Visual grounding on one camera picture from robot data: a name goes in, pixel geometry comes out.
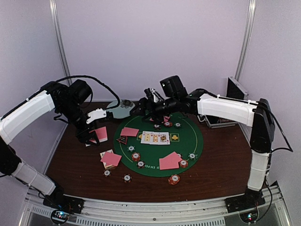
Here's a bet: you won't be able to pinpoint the red chips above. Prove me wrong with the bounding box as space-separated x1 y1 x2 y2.
179 160 188 168
132 153 141 162

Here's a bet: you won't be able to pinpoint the black triangular dealer button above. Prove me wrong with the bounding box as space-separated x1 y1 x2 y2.
117 136 128 145

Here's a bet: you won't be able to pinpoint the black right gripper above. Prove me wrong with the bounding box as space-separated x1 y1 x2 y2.
130 96 179 125

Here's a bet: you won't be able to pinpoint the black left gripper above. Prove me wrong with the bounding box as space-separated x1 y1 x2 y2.
58 100 100 146

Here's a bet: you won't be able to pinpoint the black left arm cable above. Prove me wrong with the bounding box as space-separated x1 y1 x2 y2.
58 75 121 110

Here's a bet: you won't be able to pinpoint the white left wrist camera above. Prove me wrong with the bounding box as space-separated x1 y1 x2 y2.
86 108 113 124

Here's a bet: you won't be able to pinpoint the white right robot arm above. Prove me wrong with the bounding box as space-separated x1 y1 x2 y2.
130 88 275 208

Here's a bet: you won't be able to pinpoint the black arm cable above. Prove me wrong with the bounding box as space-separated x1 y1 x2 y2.
58 75 121 110
257 101 294 153

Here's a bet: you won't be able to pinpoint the light blue flower plate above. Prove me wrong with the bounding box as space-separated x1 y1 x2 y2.
106 99 135 119

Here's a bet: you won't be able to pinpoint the red poker chip stack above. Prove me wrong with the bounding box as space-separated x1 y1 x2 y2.
168 174 180 185

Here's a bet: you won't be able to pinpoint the red-backed cards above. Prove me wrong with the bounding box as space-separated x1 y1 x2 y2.
120 127 139 137
101 152 122 166
164 116 170 122
159 152 182 170

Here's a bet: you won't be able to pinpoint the aluminium frame post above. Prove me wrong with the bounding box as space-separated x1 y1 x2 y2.
48 0 79 105
235 0 256 81

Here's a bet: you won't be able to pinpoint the face-up community card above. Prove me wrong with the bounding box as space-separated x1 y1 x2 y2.
150 132 160 145
159 132 170 145
141 131 151 144

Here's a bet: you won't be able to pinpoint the brown poker chip stack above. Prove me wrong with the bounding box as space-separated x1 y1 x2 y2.
123 174 132 183

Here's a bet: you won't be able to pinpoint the loose red-backed cards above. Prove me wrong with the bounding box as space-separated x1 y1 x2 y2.
101 152 122 166

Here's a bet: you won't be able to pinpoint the red-backed playing card deck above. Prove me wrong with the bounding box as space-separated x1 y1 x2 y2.
92 127 108 143

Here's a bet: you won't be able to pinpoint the left aluminium frame post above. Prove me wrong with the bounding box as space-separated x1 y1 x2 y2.
48 0 79 105

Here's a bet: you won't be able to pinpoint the single brown chip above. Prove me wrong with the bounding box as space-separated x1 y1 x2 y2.
103 170 111 177

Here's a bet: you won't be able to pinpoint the small red chip stack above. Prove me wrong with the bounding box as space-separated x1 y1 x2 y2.
164 121 173 127

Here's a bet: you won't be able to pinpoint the playing card box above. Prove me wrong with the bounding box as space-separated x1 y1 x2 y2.
99 149 115 170

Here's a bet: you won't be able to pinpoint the aluminium poker case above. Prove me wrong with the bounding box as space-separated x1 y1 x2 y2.
197 77 249 129

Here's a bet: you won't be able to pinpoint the aluminium front rail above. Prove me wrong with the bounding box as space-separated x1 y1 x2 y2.
23 181 292 226

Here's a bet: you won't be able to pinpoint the round green poker mat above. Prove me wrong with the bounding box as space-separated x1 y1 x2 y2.
113 113 204 178

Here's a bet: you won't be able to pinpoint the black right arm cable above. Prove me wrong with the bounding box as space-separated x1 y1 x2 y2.
257 101 294 153

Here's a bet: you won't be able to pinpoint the right aluminium frame post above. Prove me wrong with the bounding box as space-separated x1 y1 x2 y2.
235 0 256 81

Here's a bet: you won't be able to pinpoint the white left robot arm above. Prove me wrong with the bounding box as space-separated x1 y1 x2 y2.
0 80 107 209

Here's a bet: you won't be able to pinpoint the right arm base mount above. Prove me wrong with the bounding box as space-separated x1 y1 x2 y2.
224 190 266 213

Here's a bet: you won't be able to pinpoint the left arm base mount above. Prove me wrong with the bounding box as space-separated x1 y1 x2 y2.
43 182 84 214

